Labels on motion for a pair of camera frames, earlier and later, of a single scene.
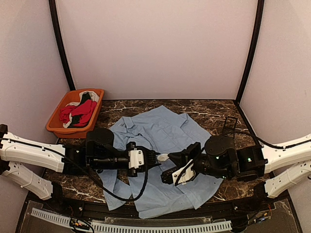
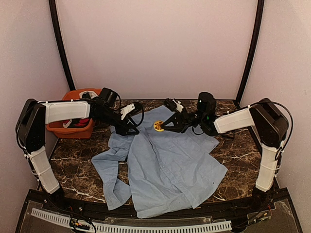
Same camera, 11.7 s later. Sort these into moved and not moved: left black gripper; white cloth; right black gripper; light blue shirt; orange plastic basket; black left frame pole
Moved: left black gripper; right black gripper
Not moved: white cloth; orange plastic basket; black left frame pole; light blue shirt
